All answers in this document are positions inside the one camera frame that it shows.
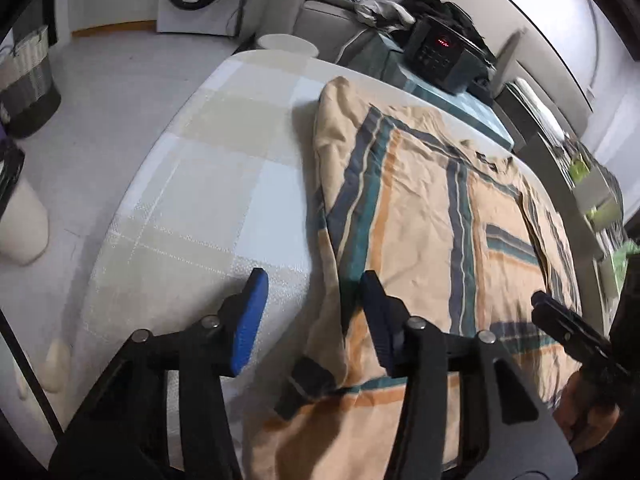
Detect beige striped shirt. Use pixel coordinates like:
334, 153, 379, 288
250, 77, 580, 479

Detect grey clothes on sofa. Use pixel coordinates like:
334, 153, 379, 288
355, 0, 416, 32

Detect right hand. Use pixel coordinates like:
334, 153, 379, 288
553, 372, 620, 454

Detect checkered tablecloth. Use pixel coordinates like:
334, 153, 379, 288
81, 49, 601, 480

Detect white cylindrical bin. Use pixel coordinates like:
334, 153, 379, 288
1, 138, 49, 266

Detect teal checkered side table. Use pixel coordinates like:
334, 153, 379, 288
346, 32, 514, 151

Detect black rice cooker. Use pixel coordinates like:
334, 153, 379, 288
404, 16, 494, 96

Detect white round stool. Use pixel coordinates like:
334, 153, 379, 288
256, 34, 319, 58

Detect woven laundry basket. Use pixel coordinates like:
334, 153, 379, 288
0, 26, 62, 139

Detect black jacket pile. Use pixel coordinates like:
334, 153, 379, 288
399, 0, 496, 64

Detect grey sofa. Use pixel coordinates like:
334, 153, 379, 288
256, 0, 375, 66

